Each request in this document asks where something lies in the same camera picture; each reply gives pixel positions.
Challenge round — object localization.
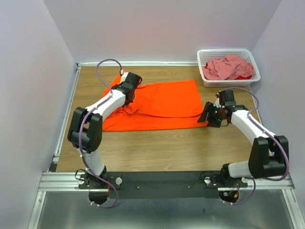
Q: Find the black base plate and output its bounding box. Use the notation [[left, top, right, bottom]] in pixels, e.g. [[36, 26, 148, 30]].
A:
[[74, 169, 248, 205]]

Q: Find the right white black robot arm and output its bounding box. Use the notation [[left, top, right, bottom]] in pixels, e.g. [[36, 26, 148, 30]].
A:
[[198, 87, 290, 187]]

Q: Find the pink t shirt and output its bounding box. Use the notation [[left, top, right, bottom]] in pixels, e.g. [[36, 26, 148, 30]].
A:
[[203, 54, 255, 81]]

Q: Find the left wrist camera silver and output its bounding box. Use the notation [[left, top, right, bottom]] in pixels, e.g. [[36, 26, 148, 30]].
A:
[[120, 72, 129, 83]]

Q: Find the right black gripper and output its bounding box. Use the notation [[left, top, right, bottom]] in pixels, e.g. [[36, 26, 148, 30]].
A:
[[197, 101, 224, 128]]

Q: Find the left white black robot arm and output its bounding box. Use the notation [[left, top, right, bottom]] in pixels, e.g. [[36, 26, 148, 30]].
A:
[[67, 72, 142, 189]]

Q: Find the white plastic basket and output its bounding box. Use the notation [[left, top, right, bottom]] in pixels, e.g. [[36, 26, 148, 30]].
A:
[[197, 49, 261, 87]]

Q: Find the orange t shirt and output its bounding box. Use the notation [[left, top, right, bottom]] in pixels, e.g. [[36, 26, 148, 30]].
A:
[[102, 80, 207, 132]]

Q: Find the red t shirt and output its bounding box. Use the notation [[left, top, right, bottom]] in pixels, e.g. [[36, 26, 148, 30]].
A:
[[234, 75, 252, 80]]

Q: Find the aluminium front rail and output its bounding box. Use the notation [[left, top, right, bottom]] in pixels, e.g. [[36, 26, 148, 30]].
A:
[[38, 169, 296, 192]]

